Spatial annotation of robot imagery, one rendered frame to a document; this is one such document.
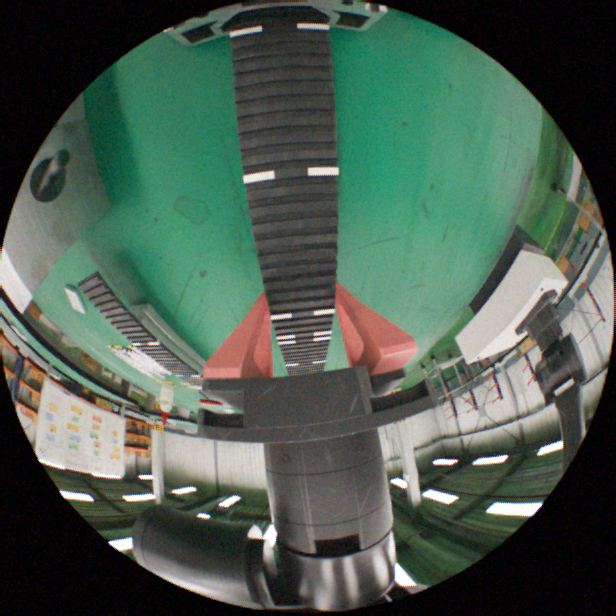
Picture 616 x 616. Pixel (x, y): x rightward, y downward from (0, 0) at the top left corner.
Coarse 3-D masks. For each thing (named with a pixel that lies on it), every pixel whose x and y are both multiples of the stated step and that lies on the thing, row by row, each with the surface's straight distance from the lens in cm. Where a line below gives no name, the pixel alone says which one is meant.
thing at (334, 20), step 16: (256, 0) 13; (272, 0) 13; (288, 0) 13; (304, 0) 13; (320, 0) 13; (336, 0) 13; (352, 0) 13; (208, 16) 13; (224, 16) 13; (336, 16) 14; (352, 16) 16; (368, 16) 14; (176, 32) 14; (192, 32) 16; (208, 32) 16; (224, 32) 15
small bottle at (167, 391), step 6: (162, 384) 57; (168, 384) 56; (162, 390) 56; (168, 390) 55; (162, 396) 55; (168, 396) 55; (162, 402) 55; (168, 402) 55; (162, 408) 56; (168, 408) 55; (162, 414) 56; (162, 420) 56
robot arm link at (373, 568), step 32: (256, 544) 12; (352, 544) 10; (384, 544) 10; (256, 576) 12; (288, 576) 12; (320, 576) 10; (352, 576) 10; (384, 576) 12; (288, 608) 14; (320, 608) 13; (352, 608) 13
